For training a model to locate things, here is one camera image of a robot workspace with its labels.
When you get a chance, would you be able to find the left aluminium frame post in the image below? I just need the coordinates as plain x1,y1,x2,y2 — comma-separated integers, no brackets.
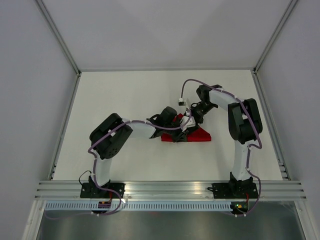
34,0,81,76

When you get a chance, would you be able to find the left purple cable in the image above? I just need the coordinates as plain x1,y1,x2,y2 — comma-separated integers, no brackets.
44,108,193,221

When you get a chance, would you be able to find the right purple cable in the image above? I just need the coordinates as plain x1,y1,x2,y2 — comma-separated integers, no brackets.
180,78,263,218

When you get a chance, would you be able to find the purple cable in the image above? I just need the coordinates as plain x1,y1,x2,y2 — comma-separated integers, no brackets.
180,78,263,218
44,108,193,221

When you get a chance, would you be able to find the aluminium frame post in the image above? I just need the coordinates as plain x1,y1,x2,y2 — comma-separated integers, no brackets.
251,0,300,75
34,0,81,76

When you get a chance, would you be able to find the red cloth napkin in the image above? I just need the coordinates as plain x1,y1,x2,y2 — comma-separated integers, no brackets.
161,113,212,142

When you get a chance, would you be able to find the right aluminium frame post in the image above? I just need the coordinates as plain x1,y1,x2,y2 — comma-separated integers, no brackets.
251,0,300,75

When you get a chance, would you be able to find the aluminium front rail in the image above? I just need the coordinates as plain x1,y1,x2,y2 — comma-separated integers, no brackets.
34,180,307,201

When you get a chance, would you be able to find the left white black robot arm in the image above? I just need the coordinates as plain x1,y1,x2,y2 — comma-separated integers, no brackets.
87,106,196,198

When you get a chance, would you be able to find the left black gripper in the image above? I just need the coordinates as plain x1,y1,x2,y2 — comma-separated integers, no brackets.
164,119,189,144

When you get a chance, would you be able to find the slotted white cable duct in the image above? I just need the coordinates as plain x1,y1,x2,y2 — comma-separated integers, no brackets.
45,200,232,212

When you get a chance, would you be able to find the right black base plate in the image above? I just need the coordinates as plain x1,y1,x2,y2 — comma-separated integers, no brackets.
206,182,258,199

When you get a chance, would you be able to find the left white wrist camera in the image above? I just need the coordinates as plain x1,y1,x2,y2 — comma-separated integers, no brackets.
181,115,196,132

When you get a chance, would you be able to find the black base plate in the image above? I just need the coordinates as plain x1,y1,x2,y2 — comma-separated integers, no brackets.
206,182,258,199
80,182,125,199

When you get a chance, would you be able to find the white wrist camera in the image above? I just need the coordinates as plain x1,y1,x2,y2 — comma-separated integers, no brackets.
181,115,196,132
177,97,189,108

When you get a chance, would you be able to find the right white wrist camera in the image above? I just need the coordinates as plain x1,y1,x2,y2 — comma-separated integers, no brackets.
177,97,189,108

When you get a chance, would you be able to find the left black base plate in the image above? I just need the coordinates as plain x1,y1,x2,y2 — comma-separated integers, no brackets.
80,182,125,199

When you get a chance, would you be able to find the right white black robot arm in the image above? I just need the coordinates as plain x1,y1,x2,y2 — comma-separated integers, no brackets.
191,84,263,199

